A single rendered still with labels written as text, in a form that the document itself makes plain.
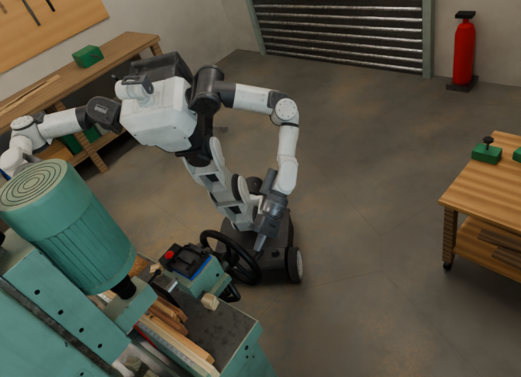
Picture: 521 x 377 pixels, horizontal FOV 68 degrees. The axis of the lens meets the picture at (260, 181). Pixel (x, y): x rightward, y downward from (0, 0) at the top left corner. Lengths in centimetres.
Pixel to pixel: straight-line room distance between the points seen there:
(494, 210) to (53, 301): 163
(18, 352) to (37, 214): 28
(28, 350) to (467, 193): 170
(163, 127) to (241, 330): 74
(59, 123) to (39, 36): 268
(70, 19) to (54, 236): 355
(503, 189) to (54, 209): 172
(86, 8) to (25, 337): 374
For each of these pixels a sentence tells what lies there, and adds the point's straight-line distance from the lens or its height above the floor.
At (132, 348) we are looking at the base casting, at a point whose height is 80.
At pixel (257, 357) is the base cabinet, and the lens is 145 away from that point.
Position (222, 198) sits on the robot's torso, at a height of 61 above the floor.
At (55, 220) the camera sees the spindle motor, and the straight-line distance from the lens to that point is 92.
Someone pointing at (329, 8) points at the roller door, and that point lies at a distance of 410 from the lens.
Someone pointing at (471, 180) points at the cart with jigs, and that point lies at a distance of 201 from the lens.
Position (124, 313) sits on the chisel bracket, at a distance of 119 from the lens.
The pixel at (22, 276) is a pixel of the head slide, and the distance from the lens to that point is 96.
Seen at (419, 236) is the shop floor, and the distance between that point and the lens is 245.
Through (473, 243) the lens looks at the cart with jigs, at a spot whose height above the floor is 18.
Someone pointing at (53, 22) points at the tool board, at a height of 122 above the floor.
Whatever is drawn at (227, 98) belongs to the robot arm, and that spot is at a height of 129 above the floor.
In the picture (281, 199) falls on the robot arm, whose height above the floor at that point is 97.
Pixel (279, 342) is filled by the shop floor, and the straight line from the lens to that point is 218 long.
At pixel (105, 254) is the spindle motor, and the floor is 129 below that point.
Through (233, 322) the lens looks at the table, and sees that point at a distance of 122.
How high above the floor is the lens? 190
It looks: 39 degrees down
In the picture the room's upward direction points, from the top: 20 degrees counter-clockwise
